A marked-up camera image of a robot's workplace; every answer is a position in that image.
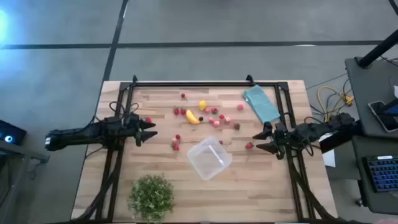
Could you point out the red toy strawberry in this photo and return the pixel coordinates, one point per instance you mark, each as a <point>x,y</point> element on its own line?
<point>249,145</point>
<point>237,126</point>
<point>183,111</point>
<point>214,110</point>
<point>176,111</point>
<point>176,147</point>

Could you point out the white paper sheet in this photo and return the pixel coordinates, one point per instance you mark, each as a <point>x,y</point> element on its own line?
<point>329,158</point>

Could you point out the grey metal stand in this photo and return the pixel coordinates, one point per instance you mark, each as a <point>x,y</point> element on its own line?
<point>31,155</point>

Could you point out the black backlit keyboard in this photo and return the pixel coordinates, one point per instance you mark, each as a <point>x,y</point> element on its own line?
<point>384,172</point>

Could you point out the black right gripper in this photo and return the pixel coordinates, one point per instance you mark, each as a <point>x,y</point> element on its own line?
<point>282,133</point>

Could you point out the green potted plant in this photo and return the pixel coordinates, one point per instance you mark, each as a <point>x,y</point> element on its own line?
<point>150,197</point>

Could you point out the black device with blue light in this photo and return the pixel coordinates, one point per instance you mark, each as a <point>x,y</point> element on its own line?
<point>14,132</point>

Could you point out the black pole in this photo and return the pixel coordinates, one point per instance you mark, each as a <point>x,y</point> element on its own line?
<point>377,49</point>

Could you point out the dark grey desk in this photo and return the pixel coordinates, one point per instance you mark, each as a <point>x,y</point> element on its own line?
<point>377,202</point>

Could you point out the black smartphone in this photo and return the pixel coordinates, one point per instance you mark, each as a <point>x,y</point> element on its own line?
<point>380,117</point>

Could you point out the clear plastic tupperware container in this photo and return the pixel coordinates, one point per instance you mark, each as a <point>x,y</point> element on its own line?
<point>208,158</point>

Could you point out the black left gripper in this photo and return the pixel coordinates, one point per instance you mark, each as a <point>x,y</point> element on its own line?
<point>132,125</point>

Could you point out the dark device with blue screen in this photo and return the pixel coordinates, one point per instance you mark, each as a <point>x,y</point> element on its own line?
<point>391,109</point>

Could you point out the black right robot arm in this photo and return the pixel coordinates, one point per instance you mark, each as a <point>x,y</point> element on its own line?
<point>314,130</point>

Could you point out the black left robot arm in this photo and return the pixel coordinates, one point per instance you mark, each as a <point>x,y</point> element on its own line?
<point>77,136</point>

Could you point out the yellow toy lemon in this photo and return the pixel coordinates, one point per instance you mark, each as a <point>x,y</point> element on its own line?
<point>202,105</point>

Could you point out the yellow toy banana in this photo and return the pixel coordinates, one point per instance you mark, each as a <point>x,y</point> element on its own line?
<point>191,118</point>

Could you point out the teal folded cloth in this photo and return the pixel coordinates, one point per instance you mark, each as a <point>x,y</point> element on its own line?
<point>261,104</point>

